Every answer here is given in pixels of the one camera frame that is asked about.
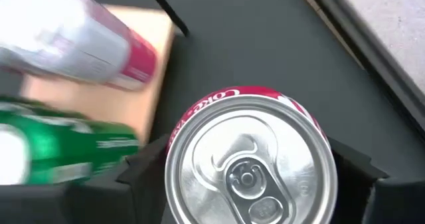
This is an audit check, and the green Sprite can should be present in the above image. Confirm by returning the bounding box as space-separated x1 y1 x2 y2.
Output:
0 97 141 187

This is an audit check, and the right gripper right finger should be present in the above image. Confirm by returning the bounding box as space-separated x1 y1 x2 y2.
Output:
327 137 425 224

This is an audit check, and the pink white Spindrift can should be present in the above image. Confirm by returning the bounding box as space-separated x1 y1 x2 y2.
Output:
0 0 159 92

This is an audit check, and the red Coca-Cola can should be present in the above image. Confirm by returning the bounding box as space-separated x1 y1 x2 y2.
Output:
164 86 339 224

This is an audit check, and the wooden shelf black metal frame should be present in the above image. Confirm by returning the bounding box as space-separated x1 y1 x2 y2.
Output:
19 0 191 147

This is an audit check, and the black aluminium table frame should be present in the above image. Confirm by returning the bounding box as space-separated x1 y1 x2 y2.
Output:
294 0 425 135

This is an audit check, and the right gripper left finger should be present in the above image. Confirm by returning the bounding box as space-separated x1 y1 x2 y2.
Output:
0 134 173 224

